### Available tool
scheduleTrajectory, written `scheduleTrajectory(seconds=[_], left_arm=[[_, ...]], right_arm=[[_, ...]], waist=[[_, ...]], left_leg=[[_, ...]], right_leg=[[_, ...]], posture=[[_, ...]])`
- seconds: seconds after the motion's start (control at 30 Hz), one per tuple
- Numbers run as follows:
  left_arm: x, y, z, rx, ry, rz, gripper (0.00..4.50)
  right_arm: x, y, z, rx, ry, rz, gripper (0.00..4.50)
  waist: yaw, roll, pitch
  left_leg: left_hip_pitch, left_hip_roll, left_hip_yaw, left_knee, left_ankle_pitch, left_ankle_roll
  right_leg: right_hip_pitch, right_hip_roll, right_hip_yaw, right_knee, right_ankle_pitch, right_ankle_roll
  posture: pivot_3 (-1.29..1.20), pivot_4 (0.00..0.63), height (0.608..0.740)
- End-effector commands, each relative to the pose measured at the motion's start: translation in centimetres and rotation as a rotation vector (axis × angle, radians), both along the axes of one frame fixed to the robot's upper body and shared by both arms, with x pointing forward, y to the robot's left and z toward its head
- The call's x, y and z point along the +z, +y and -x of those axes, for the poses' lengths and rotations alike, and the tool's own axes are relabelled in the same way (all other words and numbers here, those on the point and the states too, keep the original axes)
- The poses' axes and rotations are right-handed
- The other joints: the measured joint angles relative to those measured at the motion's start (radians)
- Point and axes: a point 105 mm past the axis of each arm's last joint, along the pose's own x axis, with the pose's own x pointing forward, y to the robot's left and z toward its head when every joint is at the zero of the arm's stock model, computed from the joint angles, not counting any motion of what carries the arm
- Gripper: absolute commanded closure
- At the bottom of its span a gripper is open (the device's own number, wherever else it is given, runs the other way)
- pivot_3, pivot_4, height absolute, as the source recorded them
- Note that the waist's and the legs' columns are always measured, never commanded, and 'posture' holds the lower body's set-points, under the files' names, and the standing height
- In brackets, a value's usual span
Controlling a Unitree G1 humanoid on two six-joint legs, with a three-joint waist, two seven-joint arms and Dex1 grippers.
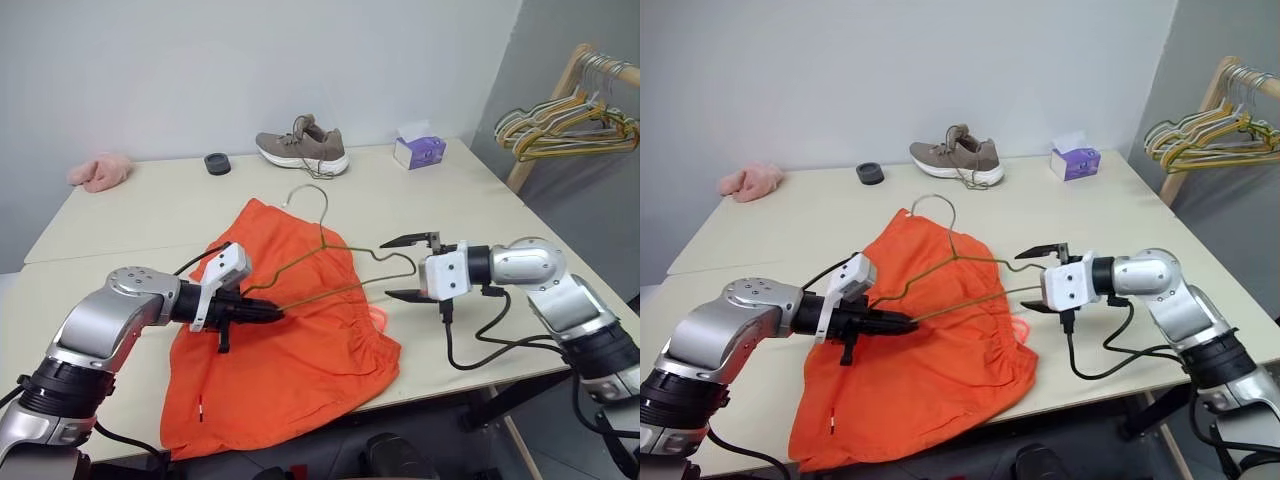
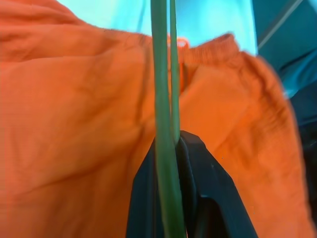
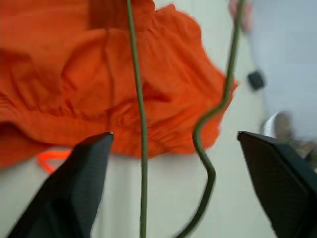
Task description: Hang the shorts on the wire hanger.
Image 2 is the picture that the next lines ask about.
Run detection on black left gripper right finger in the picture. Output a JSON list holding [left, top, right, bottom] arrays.
[[176, 130, 259, 238]]

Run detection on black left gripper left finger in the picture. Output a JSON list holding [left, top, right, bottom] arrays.
[[125, 138, 164, 238]]

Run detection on orange shorts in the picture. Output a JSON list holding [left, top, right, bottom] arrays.
[[0, 0, 316, 238]]

